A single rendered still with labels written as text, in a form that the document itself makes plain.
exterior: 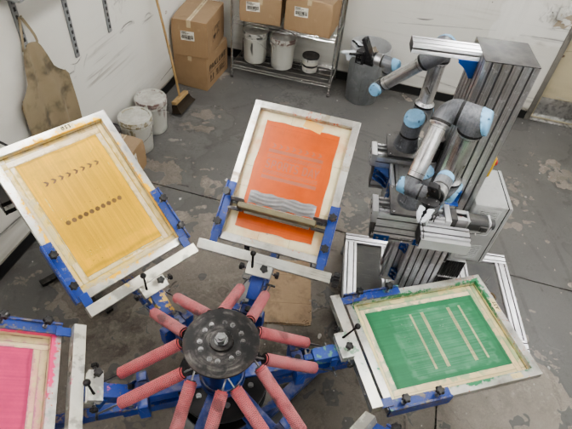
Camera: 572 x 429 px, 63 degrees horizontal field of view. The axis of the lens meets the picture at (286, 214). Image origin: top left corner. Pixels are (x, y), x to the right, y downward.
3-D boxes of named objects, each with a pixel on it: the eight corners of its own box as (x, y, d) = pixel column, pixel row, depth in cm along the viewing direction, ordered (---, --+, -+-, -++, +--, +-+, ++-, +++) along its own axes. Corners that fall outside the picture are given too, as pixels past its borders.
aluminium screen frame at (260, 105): (257, 102, 260) (256, 99, 256) (360, 125, 252) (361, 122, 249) (214, 237, 244) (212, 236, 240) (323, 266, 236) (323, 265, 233)
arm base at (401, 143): (416, 140, 293) (420, 127, 286) (418, 155, 283) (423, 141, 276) (392, 136, 294) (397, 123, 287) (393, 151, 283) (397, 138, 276)
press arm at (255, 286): (256, 264, 235) (255, 263, 230) (268, 267, 234) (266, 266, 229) (247, 298, 232) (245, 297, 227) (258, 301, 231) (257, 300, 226)
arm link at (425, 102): (404, 123, 287) (431, 37, 248) (413, 113, 296) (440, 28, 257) (422, 131, 283) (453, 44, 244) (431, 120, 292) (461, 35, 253)
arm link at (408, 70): (446, 64, 240) (373, 102, 277) (453, 56, 247) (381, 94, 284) (435, 44, 237) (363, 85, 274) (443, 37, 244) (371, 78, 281)
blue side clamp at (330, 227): (330, 208, 244) (331, 205, 237) (340, 210, 244) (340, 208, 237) (316, 264, 238) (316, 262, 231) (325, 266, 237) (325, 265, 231)
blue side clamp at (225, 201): (230, 183, 252) (227, 179, 245) (238, 185, 251) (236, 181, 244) (213, 236, 245) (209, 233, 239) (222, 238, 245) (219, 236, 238)
